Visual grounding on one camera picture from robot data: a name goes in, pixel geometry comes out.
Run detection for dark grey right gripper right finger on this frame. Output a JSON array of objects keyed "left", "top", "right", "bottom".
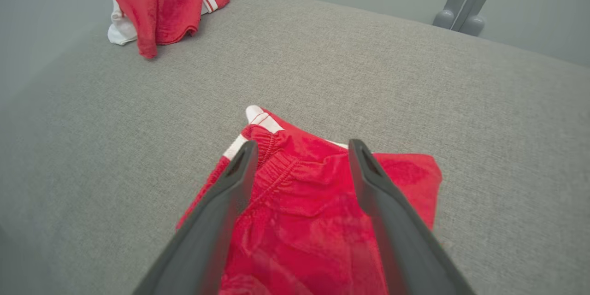
[{"left": 348, "top": 139, "right": 475, "bottom": 295}]

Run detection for red basketball jersey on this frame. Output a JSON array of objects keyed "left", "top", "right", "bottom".
[{"left": 104, "top": 0, "right": 230, "bottom": 59}]

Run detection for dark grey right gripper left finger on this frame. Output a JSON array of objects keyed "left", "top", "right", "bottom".
[{"left": 133, "top": 141, "right": 260, "bottom": 295}]

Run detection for red shorts with white stripes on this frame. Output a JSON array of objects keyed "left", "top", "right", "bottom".
[{"left": 175, "top": 105, "right": 443, "bottom": 295}]

